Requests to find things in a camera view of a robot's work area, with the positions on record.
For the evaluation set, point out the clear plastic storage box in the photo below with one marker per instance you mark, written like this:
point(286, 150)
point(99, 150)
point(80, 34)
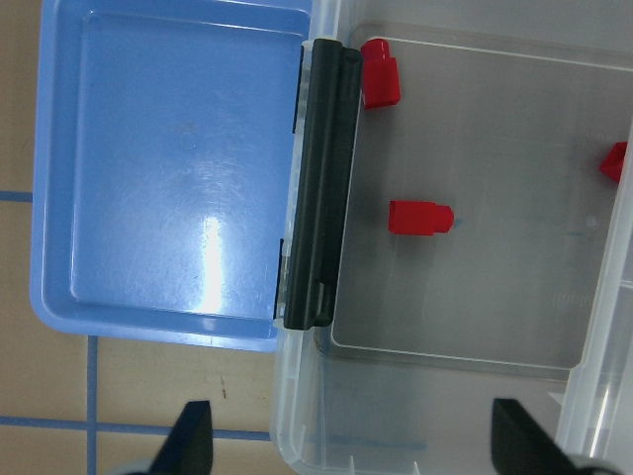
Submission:
point(507, 110)

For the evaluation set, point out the red block in box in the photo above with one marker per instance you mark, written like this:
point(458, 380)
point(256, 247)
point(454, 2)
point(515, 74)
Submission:
point(381, 80)
point(612, 165)

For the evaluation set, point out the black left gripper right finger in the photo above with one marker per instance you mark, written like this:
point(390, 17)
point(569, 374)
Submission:
point(521, 446)

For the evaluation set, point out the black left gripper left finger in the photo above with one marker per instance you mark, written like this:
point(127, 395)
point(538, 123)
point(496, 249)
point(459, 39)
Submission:
point(188, 449)

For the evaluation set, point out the blue plastic tray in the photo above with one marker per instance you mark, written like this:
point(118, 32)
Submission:
point(163, 155)

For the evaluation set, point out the black box latch handle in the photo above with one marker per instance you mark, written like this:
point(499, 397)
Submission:
point(309, 272)

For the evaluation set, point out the red block with peg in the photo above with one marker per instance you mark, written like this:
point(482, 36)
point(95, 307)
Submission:
point(419, 218)

